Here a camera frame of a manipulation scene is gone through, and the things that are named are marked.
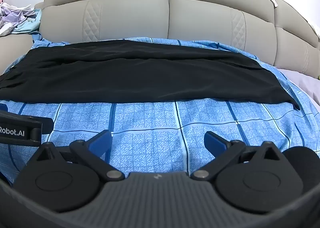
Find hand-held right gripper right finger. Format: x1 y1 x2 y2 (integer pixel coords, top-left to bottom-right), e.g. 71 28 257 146
190 131 283 182

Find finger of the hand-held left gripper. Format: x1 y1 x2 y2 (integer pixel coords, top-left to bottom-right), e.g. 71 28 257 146
29 115 54 147

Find black pants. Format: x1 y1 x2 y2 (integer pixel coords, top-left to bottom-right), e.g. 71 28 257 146
0 40 301 112

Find grey padded headboard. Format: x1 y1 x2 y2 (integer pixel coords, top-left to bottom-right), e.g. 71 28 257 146
0 0 320 79

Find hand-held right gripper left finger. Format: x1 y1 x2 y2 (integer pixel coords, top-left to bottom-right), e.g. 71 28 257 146
36 130 125 182

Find lilac pillow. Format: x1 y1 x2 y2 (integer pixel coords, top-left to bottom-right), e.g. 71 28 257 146
276 68 320 112

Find blue checked bedsheet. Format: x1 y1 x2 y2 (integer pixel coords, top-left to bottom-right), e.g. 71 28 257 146
0 36 320 186

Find pile of clothes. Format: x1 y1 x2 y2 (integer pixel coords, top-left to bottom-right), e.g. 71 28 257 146
0 0 42 37

